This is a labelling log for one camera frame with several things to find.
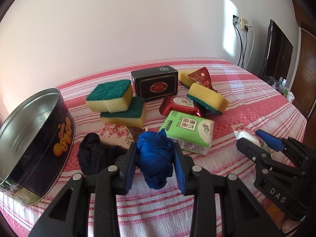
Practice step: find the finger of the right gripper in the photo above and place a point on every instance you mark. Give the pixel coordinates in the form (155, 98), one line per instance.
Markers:
(257, 155)
(280, 143)

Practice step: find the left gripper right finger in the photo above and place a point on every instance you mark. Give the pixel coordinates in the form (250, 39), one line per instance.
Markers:
(219, 199)

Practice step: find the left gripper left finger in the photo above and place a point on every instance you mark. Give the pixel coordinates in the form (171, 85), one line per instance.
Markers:
(67, 214)

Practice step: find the white pink marshmallow packet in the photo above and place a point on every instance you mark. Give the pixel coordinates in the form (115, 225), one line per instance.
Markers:
(240, 131)

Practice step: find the blue cloth ball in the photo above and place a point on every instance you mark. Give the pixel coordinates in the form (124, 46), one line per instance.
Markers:
(155, 158)

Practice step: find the large yellow green sponge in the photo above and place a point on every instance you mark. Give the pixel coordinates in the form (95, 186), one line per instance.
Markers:
(208, 98)

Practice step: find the dark red snack bag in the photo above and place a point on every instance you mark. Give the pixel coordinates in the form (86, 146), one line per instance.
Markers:
(202, 77)

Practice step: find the green tissue pack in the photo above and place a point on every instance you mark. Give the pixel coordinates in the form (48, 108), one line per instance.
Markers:
(193, 134)

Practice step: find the wooden door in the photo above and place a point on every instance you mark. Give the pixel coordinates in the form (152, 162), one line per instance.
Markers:
(303, 86)

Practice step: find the red striped tablecloth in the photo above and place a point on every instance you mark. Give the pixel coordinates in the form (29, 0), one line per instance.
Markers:
(166, 212)

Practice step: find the black cloth ball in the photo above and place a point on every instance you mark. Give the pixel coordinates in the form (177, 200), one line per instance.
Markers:
(94, 156)

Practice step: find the black monitor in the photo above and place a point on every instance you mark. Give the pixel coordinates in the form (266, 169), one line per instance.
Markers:
(278, 54)

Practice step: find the red candy packet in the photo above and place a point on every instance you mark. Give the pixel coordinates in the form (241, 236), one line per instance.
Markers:
(181, 104)

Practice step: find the round black cookie tin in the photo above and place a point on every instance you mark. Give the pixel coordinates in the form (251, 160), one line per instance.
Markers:
(36, 140)

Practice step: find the small yellow sponge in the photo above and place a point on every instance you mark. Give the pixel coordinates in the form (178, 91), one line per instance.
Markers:
(184, 79)

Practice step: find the black decorated box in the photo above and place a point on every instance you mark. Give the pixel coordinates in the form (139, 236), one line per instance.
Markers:
(155, 83)

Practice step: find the white wall socket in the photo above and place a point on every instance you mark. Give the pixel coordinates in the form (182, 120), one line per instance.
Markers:
(244, 24)

